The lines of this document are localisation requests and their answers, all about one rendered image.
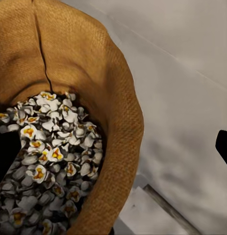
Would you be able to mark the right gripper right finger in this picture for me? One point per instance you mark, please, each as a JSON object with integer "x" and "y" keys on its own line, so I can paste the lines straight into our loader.
{"x": 221, "y": 144}

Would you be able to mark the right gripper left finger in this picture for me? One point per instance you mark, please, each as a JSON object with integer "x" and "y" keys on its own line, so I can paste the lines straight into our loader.
{"x": 10, "y": 146}

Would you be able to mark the popcorn bag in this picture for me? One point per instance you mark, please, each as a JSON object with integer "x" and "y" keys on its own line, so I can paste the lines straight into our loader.
{"x": 49, "y": 46}

